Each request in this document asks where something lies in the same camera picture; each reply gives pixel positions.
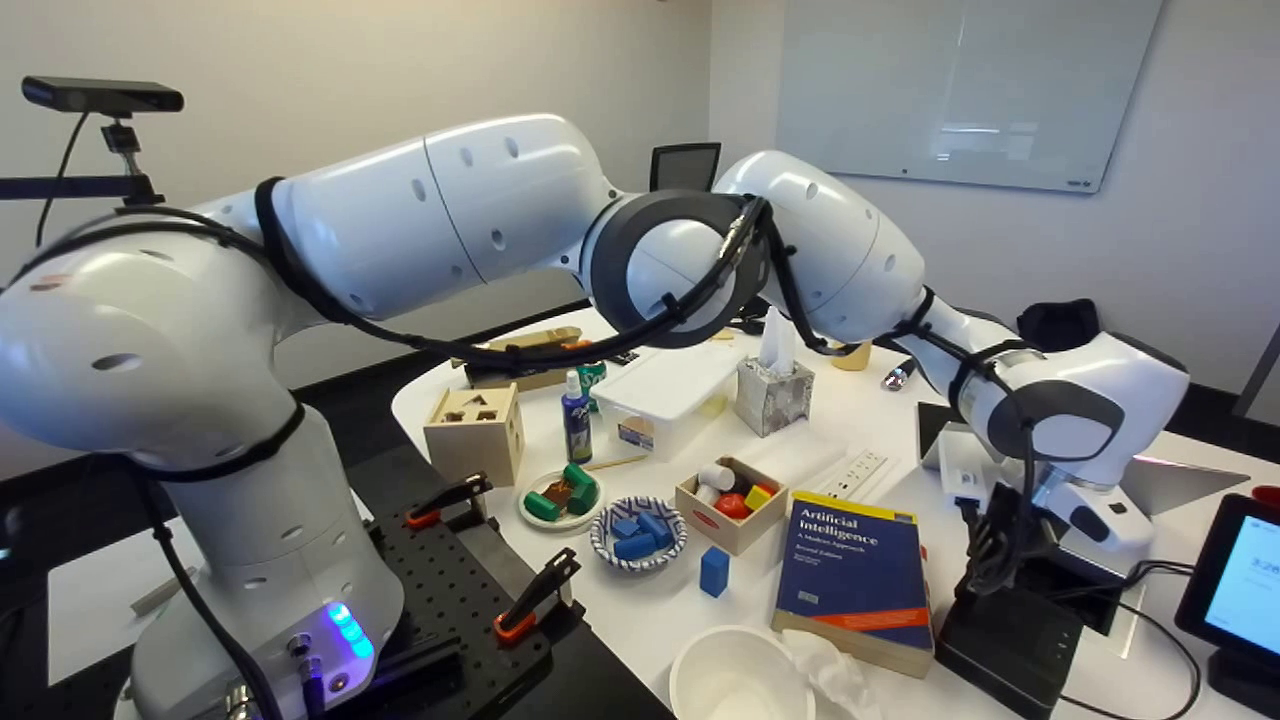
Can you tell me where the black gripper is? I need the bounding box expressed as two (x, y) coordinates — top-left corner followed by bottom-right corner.
(960, 476), (1072, 604)

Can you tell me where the black box with buttons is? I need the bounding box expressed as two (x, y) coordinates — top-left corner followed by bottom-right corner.
(934, 572), (1087, 720)

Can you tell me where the black power adapter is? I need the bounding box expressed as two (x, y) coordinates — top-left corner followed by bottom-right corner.
(1035, 535), (1134, 639)

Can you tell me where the blue and yellow book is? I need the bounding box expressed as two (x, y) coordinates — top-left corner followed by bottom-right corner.
(770, 488), (942, 679)

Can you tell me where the white remote control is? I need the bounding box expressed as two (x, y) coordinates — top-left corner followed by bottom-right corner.
(824, 449), (895, 507)

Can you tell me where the white crumpled tissue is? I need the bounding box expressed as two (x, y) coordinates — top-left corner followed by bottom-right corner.
(779, 629), (871, 720)

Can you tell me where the silver laptop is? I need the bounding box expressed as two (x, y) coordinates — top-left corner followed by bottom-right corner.
(886, 396), (1252, 581)

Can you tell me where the dark marker pen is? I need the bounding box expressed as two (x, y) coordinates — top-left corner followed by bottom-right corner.
(878, 354), (926, 396)

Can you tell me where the black tablet screen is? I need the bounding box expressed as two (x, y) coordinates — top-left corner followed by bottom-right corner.
(1174, 493), (1280, 720)

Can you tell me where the black backpack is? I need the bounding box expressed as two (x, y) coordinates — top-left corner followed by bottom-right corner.
(1015, 297), (1107, 354)

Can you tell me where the white bowl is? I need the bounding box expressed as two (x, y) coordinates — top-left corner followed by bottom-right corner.
(663, 624), (819, 720)

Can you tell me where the wooden tray with toy food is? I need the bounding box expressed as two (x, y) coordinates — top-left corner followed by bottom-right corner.
(671, 450), (789, 560)

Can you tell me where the small blue block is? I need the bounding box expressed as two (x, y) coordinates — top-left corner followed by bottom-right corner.
(696, 543), (736, 598)

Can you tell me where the grey tissue box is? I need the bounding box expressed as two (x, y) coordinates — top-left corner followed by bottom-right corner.
(734, 306), (819, 438)

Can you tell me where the blue bowl with blue blocks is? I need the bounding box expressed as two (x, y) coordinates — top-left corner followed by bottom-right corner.
(590, 495), (693, 581)

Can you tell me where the white plastic storage box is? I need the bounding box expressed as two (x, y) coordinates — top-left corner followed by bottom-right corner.
(590, 332), (752, 466)

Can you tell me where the white plate with green toys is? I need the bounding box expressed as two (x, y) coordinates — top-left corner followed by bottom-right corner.
(511, 459), (607, 535)

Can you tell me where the blue bottle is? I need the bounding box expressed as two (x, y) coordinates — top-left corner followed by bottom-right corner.
(561, 385), (599, 466)

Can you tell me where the black orange clamp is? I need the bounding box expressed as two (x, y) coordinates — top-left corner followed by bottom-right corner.
(487, 543), (590, 651)
(400, 470), (497, 535)

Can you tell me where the glass whiteboard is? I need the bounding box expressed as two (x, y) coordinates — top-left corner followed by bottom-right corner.
(776, 0), (1174, 199)

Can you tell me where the black mesh office chair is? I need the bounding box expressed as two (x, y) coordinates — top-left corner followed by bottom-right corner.
(643, 138), (725, 195)

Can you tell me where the wooden brush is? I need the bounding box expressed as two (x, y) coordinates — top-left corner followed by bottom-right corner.
(447, 323), (590, 393)

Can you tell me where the wooden shape sorter box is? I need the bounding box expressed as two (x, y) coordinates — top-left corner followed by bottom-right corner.
(421, 377), (530, 493)

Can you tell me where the black perforated mounting board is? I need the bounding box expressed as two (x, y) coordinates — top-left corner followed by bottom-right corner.
(349, 443), (671, 720)

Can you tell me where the black power cable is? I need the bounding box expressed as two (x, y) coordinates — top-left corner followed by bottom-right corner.
(1055, 556), (1208, 720)

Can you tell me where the black camera on stand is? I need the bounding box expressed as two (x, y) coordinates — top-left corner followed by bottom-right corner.
(19, 71), (187, 205)

